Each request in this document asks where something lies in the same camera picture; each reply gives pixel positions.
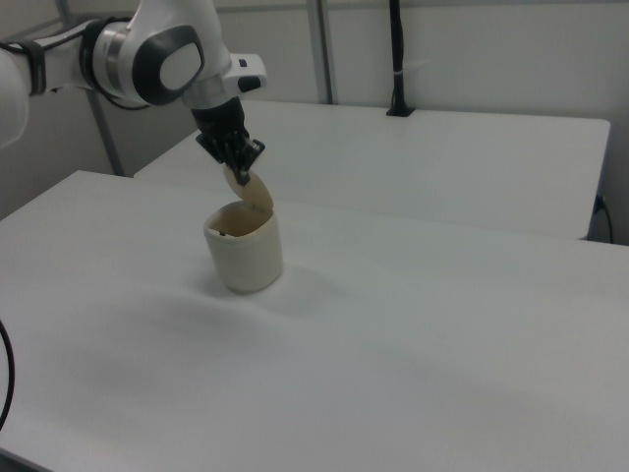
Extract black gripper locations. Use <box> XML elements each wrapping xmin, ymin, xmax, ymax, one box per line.
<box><xmin>190</xmin><ymin>97</ymin><xmax>267</xmax><ymax>186</ymax></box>

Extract cream trash bin body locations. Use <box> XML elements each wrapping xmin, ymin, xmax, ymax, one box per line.
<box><xmin>203</xmin><ymin>200</ymin><xmax>285</xmax><ymax>296</ymax></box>

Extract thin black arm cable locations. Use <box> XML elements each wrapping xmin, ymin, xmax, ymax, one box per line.
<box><xmin>0</xmin><ymin>17</ymin><xmax>151</xmax><ymax>111</ymax></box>

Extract black cable with metal connector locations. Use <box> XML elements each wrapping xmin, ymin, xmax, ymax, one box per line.
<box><xmin>0</xmin><ymin>319</ymin><xmax>17</xmax><ymax>430</ymax></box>

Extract white side table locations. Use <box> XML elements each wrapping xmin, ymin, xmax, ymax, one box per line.
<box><xmin>133</xmin><ymin>100</ymin><xmax>612</xmax><ymax>242</ymax></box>

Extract white cable tie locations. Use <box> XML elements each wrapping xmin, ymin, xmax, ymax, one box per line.
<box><xmin>392</xmin><ymin>58</ymin><xmax>431</xmax><ymax>80</ymax></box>

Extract cream trash bin lid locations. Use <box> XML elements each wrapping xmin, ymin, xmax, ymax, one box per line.
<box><xmin>221</xmin><ymin>164</ymin><xmax>274</xmax><ymax>213</ymax></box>

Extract black vertical pole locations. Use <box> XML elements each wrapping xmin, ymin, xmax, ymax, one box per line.
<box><xmin>387</xmin><ymin>0</ymin><xmax>410</xmax><ymax>112</ymax></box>

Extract black cable beside table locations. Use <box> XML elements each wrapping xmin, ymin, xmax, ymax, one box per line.
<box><xmin>594</xmin><ymin>195</ymin><xmax>615</xmax><ymax>243</ymax></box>

